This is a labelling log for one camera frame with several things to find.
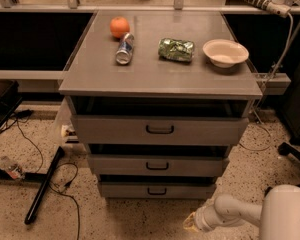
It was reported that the grey bottom drawer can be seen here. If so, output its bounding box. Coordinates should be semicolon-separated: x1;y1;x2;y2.
98;175;216;199

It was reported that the grey drawer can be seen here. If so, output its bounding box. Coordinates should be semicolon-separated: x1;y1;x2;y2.
88;155;229;177
71;115;248;146
98;175;216;199

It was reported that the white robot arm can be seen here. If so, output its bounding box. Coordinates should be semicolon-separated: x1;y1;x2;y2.
183;185;300;240

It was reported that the grey middle drawer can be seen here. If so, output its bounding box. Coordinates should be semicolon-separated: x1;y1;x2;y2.
88;155;229;177

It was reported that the grey drawer cabinet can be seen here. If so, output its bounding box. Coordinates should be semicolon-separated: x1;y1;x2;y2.
58;10;264;185

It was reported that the grey top drawer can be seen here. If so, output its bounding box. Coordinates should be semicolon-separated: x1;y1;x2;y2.
71;115;248;146

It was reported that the black office chair base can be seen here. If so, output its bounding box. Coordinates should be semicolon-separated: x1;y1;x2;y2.
264;141;300;198

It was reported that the black table leg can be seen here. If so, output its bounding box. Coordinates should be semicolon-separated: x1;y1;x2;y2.
24;147;64;225

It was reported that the white paper bowl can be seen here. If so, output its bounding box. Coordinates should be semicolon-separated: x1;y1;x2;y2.
202;39;249;68

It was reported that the green crumpled chip bag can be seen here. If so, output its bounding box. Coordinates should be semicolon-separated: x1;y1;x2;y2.
158;38;195;63

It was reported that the clear plastic bottle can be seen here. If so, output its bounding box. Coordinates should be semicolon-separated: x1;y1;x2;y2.
1;156;24;180

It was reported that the blue silver soda can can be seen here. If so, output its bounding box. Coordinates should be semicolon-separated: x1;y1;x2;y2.
116;33;134;65

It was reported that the orange fruit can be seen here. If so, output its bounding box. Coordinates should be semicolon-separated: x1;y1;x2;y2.
110;17;130;38

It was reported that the black box on left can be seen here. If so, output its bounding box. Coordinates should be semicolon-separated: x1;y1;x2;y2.
0;80;22;127

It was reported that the white power strip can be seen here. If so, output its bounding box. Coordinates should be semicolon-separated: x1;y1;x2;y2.
244;0;291;18

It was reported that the black floor cable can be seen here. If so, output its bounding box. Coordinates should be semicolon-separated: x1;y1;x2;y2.
0;112;82;240

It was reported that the white power cord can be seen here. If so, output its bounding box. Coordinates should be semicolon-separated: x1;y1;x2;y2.
238;12;295;153

